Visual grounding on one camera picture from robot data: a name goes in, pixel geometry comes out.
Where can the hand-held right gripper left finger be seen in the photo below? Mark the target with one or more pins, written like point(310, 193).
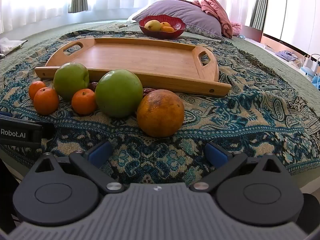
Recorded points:
point(100, 153)

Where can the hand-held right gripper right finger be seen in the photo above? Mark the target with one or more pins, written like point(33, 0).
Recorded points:
point(216, 154)

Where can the small tangerine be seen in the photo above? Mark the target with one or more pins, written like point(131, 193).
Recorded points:
point(46, 101)
point(84, 102)
point(35, 88)

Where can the large green apple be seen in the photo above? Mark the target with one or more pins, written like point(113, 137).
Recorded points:
point(118, 93)

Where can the dried red date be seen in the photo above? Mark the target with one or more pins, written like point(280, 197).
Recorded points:
point(93, 86)
point(149, 91)

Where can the large speckled orange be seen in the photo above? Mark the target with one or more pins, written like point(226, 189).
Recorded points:
point(160, 113)

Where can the small green apple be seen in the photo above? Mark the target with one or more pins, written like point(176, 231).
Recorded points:
point(71, 80)

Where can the wooden serving tray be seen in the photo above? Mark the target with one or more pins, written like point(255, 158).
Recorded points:
point(140, 60)

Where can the blue paisley blanket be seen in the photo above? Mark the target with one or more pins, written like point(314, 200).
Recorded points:
point(237, 110)

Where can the lilac cloth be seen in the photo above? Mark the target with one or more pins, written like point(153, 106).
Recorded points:
point(287, 55)

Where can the blue cloth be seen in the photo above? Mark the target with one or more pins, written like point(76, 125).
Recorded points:
point(316, 82)

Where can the white charger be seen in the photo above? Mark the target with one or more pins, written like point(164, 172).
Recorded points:
point(311, 63)

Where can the orange fruit in bowl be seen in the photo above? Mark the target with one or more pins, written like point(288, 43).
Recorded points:
point(167, 29)
point(165, 24)

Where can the red fluted bowl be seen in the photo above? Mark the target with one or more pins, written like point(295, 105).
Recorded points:
point(162, 31)

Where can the yellow mango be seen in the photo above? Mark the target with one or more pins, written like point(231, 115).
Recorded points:
point(152, 25)

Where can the white pillow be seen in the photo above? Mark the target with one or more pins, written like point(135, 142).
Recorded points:
point(133, 17)

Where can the purple pillow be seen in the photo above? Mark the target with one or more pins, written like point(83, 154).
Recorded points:
point(185, 13)

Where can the pink quilt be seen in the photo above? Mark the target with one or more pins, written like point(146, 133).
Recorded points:
point(215, 7)

